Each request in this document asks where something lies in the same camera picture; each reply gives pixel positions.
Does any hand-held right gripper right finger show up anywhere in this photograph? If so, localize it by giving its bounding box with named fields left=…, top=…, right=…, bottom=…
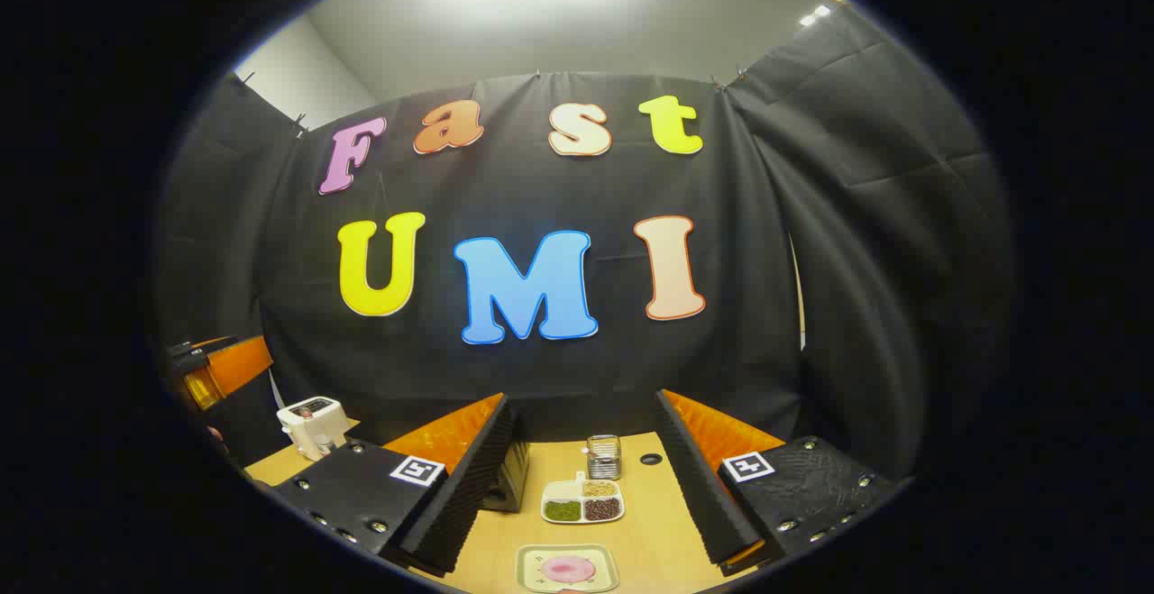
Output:
left=654, top=388, right=905, bottom=577

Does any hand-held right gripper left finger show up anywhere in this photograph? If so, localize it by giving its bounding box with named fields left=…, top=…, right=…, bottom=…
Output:
left=269, top=393, right=517, bottom=577

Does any black electric oven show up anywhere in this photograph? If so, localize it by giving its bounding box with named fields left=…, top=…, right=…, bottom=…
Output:
left=482, top=436, right=531, bottom=514

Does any cream square plate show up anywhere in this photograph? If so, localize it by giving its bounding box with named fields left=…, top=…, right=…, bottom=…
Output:
left=516, top=544, right=621, bottom=594

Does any pink round food slice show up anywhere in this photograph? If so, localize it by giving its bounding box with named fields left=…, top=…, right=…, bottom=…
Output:
left=541, top=555, right=598, bottom=584

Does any white plastic container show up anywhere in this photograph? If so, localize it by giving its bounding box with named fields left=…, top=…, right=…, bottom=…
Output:
left=276, top=396, right=351, bottom=461

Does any white divided dish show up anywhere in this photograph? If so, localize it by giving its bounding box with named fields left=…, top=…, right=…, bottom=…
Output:
left=540, top=472, right=625, bottom=525

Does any black backdrop cloth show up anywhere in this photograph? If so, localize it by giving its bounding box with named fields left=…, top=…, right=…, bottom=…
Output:
left=153, top=4, right=1015, bottom=487

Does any metal wire holder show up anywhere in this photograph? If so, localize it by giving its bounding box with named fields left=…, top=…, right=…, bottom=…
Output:
left=586, top=434, right=623, bottom=481

